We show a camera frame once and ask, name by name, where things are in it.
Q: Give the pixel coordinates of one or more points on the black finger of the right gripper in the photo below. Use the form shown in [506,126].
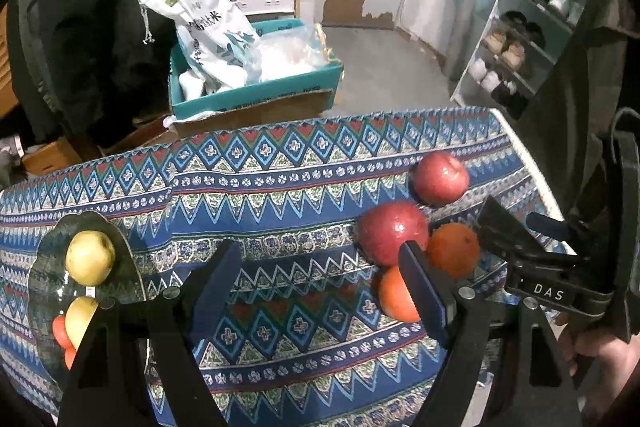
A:
[558,230]
[500,233]

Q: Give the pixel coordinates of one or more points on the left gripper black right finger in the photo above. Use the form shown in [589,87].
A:
[532,385]

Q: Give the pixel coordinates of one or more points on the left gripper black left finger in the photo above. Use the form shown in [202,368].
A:
[107,386]

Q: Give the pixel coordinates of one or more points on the orange persimmon fruit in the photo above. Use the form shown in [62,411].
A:
[455,249]

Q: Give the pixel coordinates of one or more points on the yellow green pear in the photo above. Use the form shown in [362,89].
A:
[78,317]

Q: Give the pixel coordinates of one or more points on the small orange tangerine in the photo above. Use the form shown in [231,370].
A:
[61,337]

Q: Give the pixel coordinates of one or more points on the large dark red apple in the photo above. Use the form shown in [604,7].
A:
[383,229]

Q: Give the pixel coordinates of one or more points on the person's hand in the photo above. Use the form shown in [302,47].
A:
[613,398]

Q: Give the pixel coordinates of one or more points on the red apple far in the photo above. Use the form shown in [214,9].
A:
[440,179]

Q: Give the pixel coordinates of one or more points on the dark glass plate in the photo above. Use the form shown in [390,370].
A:
[80,286]

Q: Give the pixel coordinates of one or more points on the yellow apple on plate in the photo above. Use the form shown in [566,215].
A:
[90,258]

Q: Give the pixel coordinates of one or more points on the orange tangerine near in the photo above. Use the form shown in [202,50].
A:
[394,296]

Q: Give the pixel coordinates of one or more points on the blue patterned cloth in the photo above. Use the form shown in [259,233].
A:
[302,341]

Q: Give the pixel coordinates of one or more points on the brown cardboard box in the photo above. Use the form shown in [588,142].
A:
[52,157]

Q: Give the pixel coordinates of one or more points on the teal cardboard box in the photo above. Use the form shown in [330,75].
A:
[225,100]

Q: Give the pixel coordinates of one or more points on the white shoe rack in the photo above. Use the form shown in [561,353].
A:
[521,42]

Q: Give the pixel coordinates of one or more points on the clear plastic bag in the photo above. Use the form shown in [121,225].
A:
[287,53]

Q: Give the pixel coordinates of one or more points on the black hanging coat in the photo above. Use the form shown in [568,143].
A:
[88,69]

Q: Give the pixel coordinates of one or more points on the white rice bag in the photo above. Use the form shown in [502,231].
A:
[214,37]

